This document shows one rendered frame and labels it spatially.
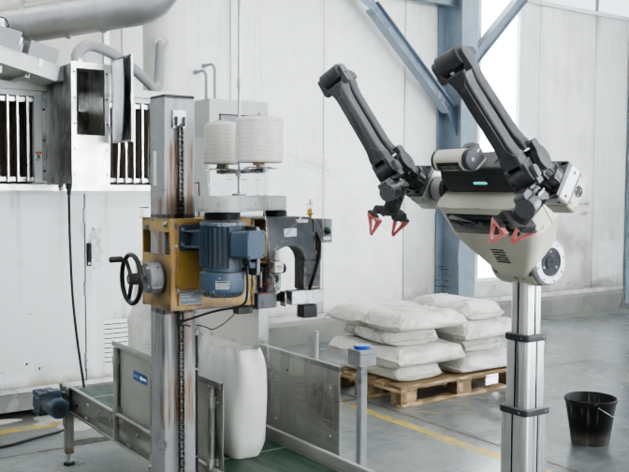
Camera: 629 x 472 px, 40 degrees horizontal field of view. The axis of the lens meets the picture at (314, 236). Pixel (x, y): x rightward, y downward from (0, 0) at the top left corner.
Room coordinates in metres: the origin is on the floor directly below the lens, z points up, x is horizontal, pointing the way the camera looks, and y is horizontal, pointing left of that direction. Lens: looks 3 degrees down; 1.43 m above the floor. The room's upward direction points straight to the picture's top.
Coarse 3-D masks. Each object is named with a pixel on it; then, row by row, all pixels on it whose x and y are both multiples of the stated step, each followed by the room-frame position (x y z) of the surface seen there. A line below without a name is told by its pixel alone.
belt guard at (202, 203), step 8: (200, 200) 2.78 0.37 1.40; (208, 200) 2.76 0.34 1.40; (216, 200) 2.76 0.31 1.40; (224, 200) 2.76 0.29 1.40; (232, 200) 2.77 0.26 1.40; (240, 200) 2.78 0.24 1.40; (248, 200) 2.83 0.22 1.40; (256, 200) 2.90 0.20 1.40; (264, 200) 2.97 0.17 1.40; (272, 200) 3.06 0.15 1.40; (280, 200) 3.13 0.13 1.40; (200, 208) 2.78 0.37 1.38; (208, 208) 2.76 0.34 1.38; (216, 208) 2.76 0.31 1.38; (224, 208) 2.76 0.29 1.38; (232, 208) 2.77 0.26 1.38; (240, 208) 2.78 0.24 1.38; (248, 208) 2.83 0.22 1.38; (256, 208) 2.90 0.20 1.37; (264, 208) 2.97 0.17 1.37; (272, 208) 3.06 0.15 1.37; (280, 208) 3.13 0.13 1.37
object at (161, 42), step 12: (156, 36) 6.13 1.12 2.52; (84, 48) 5.20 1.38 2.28; (96, 48) 5.28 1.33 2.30; (108, 48) 5.35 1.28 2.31; (156, 48) 6.05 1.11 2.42; (168, 48) 6.16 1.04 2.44; (72, 60) 5.16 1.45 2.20; (156, 60) 6.03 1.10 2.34; (144, 72) 5.67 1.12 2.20; (156, 72) 6.02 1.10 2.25; (144, 84) 5.74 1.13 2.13; (156, 84) 5.91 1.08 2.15
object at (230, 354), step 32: (224, 320) 3.50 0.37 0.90; (256, 320) 3.29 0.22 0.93; (224, 352) 3.36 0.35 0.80; (256, 352) 3.35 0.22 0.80; (224, 384) 3.35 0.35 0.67; (256, 384) 3.33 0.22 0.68; (224, 416) 3.35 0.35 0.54; (256, 416) 3.32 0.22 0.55; (224, 448) 3.37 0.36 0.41; (256, 448) 3.34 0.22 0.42
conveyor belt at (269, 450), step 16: (112, 384) 4.61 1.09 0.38; (112, 400) 4.26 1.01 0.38; (272, 448) 3.47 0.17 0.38; (224, 464) 3.26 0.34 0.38; (240, 464) 3.27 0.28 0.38; (256, 464) 3.27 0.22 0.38; (272, 464) 3.27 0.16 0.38; (288, 464) 3.27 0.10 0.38; (304, 464) 3.27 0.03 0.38; (320, 464) 3.27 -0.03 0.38
